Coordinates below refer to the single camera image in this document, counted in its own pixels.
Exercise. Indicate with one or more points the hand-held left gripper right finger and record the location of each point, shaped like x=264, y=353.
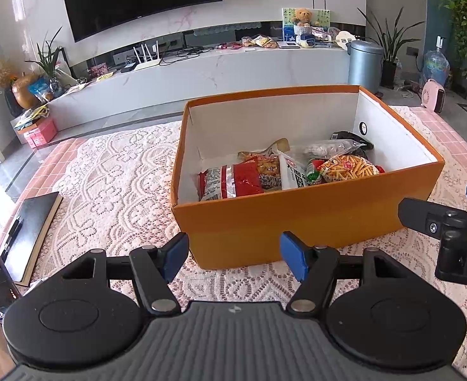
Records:
x=295, y=256

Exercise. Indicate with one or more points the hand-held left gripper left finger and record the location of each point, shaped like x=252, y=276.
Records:
x=174, y=256

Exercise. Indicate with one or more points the black wall television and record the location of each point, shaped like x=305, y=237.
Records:
x=138, y=0

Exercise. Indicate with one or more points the blue plastic bag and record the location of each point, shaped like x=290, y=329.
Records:
x=41, y=89

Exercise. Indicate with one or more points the white gluten snack packet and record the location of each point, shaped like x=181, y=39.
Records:
x=293, y=172

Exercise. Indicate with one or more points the red snack packet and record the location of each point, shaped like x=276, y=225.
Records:
x=237, y=180

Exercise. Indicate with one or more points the golden vase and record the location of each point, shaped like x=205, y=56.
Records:
x=25, y=93

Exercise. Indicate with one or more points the tall potted plant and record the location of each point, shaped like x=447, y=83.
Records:
x=390, y=43

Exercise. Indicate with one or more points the black pen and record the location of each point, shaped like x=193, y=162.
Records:
x=12, y=238

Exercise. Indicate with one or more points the small potted grass plant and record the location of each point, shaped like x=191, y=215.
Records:
x=49, y=59

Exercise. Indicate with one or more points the clear fried snack bag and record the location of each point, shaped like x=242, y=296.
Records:
x=269, y=166

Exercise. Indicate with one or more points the dried flower bunch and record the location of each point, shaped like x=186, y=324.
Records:
x=1, y=74

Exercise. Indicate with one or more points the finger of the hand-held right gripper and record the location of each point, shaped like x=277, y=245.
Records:
x=416, y=210

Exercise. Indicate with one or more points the white router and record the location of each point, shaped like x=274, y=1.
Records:
x=148, y=63

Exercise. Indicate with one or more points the hanging green vine plant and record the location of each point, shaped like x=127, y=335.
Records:
x=461, y=24

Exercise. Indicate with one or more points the blue water bottle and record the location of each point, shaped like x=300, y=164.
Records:
x=436, y=67

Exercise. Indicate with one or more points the teddy bear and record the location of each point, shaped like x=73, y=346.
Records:
x=301, y=16

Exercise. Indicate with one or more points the white television cabinet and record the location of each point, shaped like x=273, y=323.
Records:
x=217, y=71

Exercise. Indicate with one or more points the yellow stick snack bag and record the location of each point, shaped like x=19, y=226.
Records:
x=348, y=168

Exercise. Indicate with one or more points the grey metal trash can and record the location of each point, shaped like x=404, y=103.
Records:
x=365, y=67

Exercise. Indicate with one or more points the pile of wrapped pastries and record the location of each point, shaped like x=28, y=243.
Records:
x=259, y=42

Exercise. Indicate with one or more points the pink space heater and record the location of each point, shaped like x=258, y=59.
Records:
x=432, y=96

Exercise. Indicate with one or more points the green sausage packet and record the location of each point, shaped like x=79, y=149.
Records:
x=313, y=174

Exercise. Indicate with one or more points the black notebook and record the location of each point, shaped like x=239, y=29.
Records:
x=35, y=230

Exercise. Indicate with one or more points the pink storage box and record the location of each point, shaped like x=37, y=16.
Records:
x=41, y=133

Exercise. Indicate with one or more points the orange cardboard box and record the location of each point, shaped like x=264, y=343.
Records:
x=297, y=222

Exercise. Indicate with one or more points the white lace tablecloth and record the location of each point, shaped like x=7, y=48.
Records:
x=118, y=174

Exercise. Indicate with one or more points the framed picture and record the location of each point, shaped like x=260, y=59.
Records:
x=324, y=20

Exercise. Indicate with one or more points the small clear barcode packet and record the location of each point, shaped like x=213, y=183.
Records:
x=324, y=150

